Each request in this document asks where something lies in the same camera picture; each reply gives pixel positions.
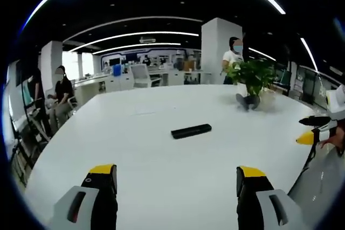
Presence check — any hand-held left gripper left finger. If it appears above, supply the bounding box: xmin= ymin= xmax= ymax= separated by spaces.
xmin=46 ymin=163 xmax=119 ymax=230

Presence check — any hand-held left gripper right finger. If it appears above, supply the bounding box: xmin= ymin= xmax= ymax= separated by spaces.
xmin=236 ymin=165 xmax=311 ymax=230

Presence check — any black remote control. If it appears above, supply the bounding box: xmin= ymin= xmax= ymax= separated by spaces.
xmin=170 ymin=123 xmax=212 ymax=140

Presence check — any person's right hand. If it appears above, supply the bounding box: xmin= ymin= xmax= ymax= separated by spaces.
xmin=320 ymin=121 xmax=345 ymax=158

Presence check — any green potted plant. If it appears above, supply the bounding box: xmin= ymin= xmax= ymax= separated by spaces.
xmin=225 ymin=59 xmax=277 ymax=111

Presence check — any white office counter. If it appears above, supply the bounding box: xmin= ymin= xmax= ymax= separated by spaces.
xmin=73 ymin=74 xmax=134 ymax=107

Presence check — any white square pillar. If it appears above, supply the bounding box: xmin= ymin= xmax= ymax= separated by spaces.
xmin=201 ymin=17 xmax=243 ymax=85
xmin=40 ymin=40 xmax=64 ymax=99

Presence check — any white office chair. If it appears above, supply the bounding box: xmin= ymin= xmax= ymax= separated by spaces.
xmin=130 ymin=64 xmax=162 ymax=88

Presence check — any black cable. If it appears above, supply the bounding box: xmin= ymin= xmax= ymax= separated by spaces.
xmin=299 ymin=128 xmax=321 ymax=174

